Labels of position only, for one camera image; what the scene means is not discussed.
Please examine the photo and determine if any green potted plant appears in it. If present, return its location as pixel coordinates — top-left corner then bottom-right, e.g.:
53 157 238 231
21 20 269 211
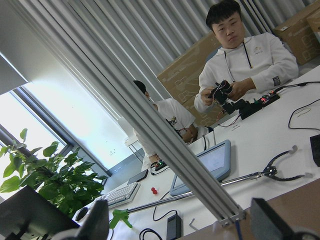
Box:
0 128 107 218

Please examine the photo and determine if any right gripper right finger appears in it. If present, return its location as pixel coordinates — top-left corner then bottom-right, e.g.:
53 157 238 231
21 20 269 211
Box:
250 198 298 240

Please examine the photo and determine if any metal reacher grabber tool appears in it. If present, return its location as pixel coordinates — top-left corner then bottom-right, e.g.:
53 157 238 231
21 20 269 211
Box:
124 144 313 215

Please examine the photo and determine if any black monitor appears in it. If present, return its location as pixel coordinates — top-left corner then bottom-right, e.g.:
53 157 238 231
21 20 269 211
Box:
0 186 80 240

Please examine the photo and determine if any white keyboard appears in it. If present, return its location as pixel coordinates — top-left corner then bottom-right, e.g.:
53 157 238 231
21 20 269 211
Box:
95 182 141 209

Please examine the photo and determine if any small black robot device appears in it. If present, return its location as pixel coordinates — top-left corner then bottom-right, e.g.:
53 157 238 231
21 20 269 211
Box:
208 80 280 120

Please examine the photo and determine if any black power adapter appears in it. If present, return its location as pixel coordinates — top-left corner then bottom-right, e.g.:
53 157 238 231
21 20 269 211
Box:
166 212 182 240

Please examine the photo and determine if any black smartphone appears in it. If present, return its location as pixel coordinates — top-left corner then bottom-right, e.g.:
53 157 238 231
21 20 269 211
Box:
127 169 149 185

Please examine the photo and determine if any person in white shirt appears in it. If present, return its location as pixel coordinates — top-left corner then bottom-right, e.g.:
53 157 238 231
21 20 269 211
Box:
194 0 299 113

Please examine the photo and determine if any green tape piece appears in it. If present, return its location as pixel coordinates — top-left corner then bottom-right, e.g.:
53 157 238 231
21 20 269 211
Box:
109 209 133 229

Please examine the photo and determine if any teach pendant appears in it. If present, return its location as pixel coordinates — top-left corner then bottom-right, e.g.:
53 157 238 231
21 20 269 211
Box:
169 139 231 197

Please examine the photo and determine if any aluminium frame post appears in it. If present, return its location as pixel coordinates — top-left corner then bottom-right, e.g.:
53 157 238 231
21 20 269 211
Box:
9 0 246 226

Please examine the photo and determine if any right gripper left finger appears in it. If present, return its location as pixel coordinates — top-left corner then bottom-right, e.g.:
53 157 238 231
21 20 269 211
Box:
75 200 110 240

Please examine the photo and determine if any cardboard box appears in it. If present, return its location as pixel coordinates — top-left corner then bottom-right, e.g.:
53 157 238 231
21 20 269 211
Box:
273 0 320 65
157 32 227 126

